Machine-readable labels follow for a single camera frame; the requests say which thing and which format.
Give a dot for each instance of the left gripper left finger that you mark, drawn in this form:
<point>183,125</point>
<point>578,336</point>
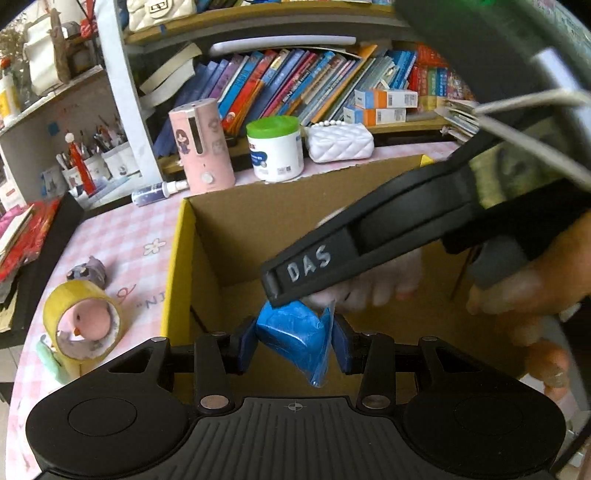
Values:
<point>216,356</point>

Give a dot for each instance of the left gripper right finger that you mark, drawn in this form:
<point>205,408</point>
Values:
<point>370,356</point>

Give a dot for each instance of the blue plastic bag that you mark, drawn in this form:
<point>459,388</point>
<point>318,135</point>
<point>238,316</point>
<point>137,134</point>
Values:
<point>300,336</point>

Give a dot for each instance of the mint green device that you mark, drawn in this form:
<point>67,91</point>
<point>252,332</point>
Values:
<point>47,355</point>

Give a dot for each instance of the person right hand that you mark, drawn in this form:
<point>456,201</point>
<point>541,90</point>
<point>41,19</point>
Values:
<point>550,285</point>

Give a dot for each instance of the yellow cardboard box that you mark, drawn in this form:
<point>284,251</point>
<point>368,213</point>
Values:
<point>417,206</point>

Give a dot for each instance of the pink duck plush toy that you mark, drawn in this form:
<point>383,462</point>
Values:
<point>89,319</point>

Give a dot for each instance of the pink checkered tablecloth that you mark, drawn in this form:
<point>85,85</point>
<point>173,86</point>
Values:
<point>137,246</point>

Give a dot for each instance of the yellow tape roll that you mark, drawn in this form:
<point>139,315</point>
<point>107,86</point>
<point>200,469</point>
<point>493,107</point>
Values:
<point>79,355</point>

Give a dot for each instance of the grey toy car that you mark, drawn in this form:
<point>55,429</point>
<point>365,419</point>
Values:
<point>93,270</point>

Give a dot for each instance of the orange white boxes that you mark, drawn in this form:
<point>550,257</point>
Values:
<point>380,107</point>

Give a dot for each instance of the wooden bookshelf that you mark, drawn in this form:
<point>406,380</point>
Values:
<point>221,28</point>

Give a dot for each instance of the white quilted pouch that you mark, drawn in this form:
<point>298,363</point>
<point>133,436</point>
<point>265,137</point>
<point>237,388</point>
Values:
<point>331,142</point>

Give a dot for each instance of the black Yamaha keyboard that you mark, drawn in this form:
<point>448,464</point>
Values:
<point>32,282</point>

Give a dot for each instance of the white pen holder cups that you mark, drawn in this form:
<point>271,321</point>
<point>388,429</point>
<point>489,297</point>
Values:
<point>117,163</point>

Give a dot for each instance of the red plastic bag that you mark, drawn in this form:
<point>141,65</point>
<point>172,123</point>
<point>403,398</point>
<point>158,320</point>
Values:
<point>28,245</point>

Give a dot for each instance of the white jar green lid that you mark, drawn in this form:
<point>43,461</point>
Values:
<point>275,148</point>

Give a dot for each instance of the pink cylindrical dispenser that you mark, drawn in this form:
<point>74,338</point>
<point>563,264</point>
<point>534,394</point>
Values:
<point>201,146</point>

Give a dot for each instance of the row of colourful books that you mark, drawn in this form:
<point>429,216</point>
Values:
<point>315,84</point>

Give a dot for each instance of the red figure ornament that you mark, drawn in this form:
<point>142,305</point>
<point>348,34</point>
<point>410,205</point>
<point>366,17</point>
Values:
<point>77,160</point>

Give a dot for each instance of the white shelf unit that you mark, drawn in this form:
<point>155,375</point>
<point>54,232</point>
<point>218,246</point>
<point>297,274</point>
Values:
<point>30,144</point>

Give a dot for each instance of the cream quilted handbag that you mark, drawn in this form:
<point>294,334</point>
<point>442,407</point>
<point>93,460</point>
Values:
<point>147,13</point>

